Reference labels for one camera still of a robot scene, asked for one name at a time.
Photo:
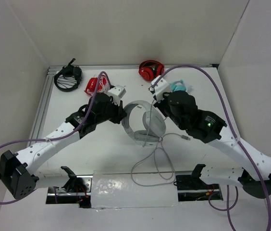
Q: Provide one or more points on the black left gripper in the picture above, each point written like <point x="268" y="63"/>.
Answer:
<point x="120" y="112"/>

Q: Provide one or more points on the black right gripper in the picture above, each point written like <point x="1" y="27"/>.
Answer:
<point x="159" y="105"/>

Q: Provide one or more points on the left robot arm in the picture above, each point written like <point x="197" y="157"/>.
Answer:
<point x="17" y="169"/>

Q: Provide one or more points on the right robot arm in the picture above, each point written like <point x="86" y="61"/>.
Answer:
<point x="254" y="171"/>

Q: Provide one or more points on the red black headphones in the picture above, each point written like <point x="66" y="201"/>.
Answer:
<point x="150" y="69"/>

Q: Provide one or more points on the white foil cover plate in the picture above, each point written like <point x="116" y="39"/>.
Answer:
<point x="132" y="191"/>

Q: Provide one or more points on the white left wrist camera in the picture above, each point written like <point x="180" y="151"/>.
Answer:
<point x="117" y="92"/>

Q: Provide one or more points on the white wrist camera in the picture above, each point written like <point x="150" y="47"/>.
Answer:
<point x="117" y="92"/>
<point x="158" y="87"/>

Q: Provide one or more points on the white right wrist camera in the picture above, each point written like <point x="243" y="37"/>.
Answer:
<point x="158" y="87"/>

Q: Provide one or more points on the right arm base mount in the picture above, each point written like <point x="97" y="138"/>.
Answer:
<point x="191" y="188"/>

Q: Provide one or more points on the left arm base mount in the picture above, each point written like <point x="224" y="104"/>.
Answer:
<point x="76" y="190"/>

